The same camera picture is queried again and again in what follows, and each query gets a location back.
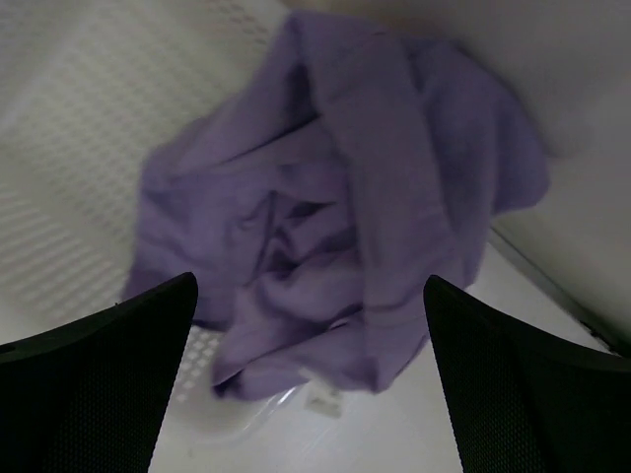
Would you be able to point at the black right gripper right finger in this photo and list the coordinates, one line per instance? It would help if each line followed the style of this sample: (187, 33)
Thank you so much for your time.
(521, 399)

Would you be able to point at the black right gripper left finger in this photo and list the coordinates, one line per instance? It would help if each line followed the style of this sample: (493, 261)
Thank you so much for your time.
(91, 395)

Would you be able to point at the lavender t shirt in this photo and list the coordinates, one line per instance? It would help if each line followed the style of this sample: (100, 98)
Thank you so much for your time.
(313, 205)

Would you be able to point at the white plastic basket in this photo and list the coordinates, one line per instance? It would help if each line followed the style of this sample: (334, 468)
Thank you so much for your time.
(88, 90)

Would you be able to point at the aluminium table edge rail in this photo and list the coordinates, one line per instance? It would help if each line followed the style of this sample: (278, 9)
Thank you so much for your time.
(599, 328)

